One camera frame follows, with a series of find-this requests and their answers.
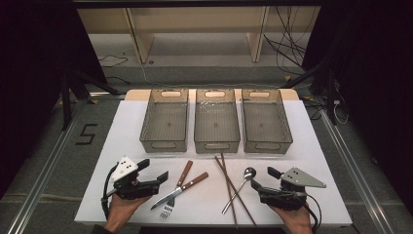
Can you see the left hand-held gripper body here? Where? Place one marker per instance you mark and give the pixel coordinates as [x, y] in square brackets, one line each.
[130, 188]

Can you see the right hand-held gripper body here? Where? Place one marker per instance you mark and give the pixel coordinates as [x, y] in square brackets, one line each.
[285, 198]

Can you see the metal spoon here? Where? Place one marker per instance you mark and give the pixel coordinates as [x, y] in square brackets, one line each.
[250, 173]

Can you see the brown wooden chopstick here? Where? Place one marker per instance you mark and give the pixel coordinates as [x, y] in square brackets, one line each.
[226, 175]
[238, 195]

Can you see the transparent grey plastic bin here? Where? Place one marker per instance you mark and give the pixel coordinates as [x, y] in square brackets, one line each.
[165, 125]
[266, 125]
[217, 125]

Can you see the person's left hand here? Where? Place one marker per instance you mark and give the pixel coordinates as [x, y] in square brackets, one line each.
[121, 209]

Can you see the person's right hand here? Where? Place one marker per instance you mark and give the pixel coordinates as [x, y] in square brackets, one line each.
[293, 219]

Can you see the black metal stand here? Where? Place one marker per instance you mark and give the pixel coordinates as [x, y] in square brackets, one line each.
[66, 104]
[330, 97]

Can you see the light wooden shelf unit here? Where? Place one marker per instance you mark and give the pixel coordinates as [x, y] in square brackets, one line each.
[142, 42]

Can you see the black curtain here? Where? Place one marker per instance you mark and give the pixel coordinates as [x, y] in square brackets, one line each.
[376, 81]
[32, 81]

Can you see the metal floor rail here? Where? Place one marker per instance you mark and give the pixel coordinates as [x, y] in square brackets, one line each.
[42, 182]
[357, 182]

